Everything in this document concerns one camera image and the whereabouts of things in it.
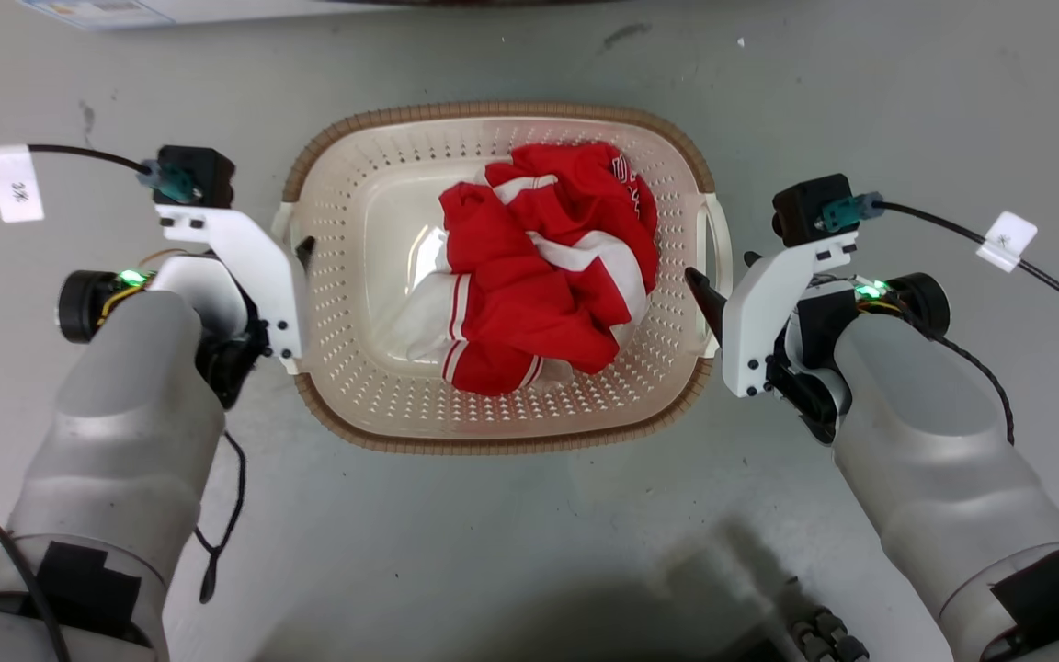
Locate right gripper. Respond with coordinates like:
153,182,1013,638
683,251,860,447

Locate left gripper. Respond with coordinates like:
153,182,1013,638
151,236,316,411

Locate cream laundry basket brown rim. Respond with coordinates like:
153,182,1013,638
272,101,734,456

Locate red and white garment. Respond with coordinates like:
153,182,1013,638
391,142,661,396

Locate right white camera bracket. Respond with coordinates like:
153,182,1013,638
721,230,860,398

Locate white camera bracket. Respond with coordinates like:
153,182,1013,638
155,204,307,376
721,230,860,398

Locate left white camera bracket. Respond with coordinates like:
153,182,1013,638
155,204,307,376

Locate left camera cable black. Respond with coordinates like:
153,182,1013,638
0,143,155,176

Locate camera cable black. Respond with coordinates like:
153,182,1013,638
874,201,1059,339
0,143,155,176

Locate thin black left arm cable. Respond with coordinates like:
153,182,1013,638
194,430,247,605

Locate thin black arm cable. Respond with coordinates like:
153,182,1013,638
929,333,1016,447
194,430,247,605

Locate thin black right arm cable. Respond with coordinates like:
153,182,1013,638
929,333,1016,447

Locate white cable label small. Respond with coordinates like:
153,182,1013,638
975,211,1039,274

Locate white cable label printed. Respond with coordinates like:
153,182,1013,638
0,144,45,223

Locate right camera cable black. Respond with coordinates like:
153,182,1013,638
874,201,1059,339

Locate black cable at left shoulder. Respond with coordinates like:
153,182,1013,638
0,483,71,662

